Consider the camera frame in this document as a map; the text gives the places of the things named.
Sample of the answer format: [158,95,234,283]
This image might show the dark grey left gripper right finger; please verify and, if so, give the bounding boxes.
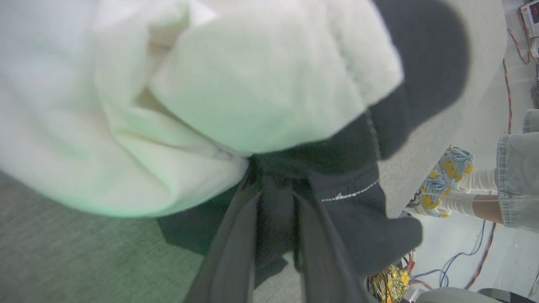
[295,180,372,303]

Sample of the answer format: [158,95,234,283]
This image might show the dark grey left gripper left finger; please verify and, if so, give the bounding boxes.
[184,162,262,303]

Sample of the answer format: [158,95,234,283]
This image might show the white and dark grey garment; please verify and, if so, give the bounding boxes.
[0,0,470,278]

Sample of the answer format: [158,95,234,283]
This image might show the gold foil bundle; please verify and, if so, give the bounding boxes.
[370,264,411,303]

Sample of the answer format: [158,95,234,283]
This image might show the yellow blue patterned sneaker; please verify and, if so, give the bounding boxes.
[415,170,454,218]
[437,145,475,191]

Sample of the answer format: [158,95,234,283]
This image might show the white ribbed sock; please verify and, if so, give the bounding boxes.
[458,168,499,193]
[440,194,477,218]

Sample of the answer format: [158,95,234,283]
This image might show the bare lower leg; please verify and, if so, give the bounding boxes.
[471,199,504,224]

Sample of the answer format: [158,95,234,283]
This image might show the light denim shorts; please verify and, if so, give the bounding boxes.
[496,109,539,233]

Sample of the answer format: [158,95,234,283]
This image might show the white device with red display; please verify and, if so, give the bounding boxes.
[520,0,539,59]

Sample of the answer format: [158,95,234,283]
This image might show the blue floor cable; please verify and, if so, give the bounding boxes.
[439,219,486,287]

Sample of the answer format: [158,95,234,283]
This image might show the red black floor cable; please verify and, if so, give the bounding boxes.
[464,223,497,291]

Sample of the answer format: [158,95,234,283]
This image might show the orange red floor cable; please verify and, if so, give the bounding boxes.
[502,25,532,135]

